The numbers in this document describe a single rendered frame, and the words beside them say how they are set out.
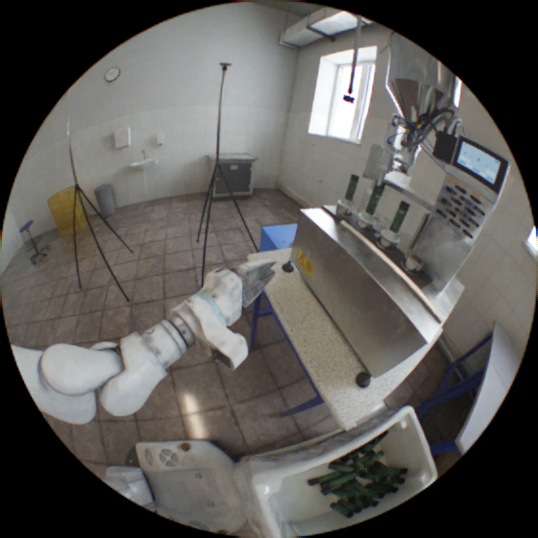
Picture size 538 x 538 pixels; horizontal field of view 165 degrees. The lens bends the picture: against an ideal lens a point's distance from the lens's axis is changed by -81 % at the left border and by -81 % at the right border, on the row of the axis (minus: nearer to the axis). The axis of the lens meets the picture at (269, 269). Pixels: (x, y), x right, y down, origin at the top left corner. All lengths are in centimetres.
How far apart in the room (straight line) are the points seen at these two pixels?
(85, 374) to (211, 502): 93
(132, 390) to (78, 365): 7
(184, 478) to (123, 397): 85
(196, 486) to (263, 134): 459
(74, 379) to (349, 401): 60
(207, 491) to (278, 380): 85
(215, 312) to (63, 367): 21
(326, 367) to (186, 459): 72
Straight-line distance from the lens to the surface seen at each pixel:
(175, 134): 385
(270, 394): 131
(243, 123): 400
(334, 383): 60
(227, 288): 28
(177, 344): 26
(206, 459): 95
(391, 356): 54
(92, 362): 24
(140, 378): 24
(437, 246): 63
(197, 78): 401
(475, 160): 62
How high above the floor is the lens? 128
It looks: 41 degrees down
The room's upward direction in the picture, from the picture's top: 9 degrees clockwise
